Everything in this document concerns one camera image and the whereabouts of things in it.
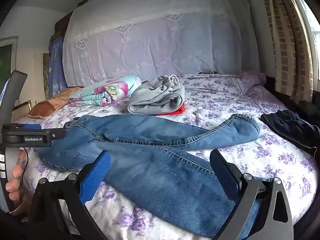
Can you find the bed with purple floral sheet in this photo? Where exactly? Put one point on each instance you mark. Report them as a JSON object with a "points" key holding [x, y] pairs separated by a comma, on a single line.
{"points": [[225, 97]]}

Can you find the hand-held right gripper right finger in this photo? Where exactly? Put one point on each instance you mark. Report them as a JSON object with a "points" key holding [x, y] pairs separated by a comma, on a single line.
{"points": [[228, 180]]}

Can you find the person's left hand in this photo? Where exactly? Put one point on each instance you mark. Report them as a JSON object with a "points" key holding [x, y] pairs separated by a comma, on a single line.
{"points": [[15, 173]]}

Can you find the red cloth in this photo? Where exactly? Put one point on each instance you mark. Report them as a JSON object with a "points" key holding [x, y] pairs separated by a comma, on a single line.
{"points": [[180, 110]]}

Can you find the brown satin pillow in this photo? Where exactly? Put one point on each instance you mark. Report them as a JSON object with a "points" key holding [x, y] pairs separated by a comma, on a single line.
{"points": [[50, 105]]}

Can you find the white lace cover cloth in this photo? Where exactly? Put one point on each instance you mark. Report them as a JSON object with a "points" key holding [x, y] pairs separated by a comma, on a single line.
{"points": [[160, 37]]}

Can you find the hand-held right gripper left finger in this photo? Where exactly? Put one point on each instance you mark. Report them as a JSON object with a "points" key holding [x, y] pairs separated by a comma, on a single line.
{"points": [[96, 177]]}

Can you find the grey door frame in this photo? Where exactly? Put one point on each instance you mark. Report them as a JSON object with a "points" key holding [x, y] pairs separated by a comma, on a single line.
{"points": [[7, 55]]}

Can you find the dark cloth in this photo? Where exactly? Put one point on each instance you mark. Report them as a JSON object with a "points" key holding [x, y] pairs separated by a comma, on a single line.
{"points": [[292, 127]]}

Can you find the floral folded blanket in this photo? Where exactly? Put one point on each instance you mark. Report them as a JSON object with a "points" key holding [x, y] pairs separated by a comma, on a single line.
{"points": [[110, 91]]}

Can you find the grey folded garment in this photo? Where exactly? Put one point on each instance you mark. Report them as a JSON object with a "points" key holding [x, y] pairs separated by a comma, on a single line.
{"points": [[156, 97]]}

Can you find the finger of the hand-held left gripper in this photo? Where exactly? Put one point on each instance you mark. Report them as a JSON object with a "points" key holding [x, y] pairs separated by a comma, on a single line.
{"points": [[58, 134], [30, 126]]}

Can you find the blue patterned quilt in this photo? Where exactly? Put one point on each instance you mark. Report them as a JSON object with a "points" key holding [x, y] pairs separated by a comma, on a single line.
{"points": [[57, 67]]}

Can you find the beige checked curtain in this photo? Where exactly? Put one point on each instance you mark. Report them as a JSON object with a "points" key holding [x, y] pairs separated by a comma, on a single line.
{"points": [[285, 42]]}

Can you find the wooden bedside cabinet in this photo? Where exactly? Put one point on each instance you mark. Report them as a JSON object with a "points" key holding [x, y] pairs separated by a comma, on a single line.
{"points": [[21, 111]]}

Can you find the window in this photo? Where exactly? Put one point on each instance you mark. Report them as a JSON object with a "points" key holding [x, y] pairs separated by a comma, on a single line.
{"points": [[313, 37]]}

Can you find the blue denim pants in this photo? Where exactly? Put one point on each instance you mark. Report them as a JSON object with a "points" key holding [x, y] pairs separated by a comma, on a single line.
{"points": [[150, 165]]}

